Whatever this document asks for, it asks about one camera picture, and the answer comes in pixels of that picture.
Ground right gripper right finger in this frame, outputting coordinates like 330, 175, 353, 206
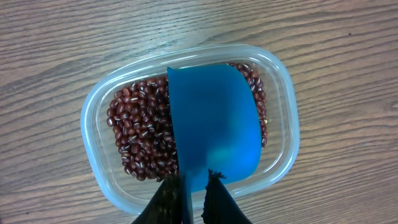
201, 169, 252, 224

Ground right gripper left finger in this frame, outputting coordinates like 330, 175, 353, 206
132, 175, 182, 224

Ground blue plastic measuring scoop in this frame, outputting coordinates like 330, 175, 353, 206
167, 64, 262, 223

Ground clear plastic food container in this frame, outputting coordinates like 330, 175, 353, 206
80, 44, 300, 214

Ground red adzuki beans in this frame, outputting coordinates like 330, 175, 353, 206
106, 63, 267, 180

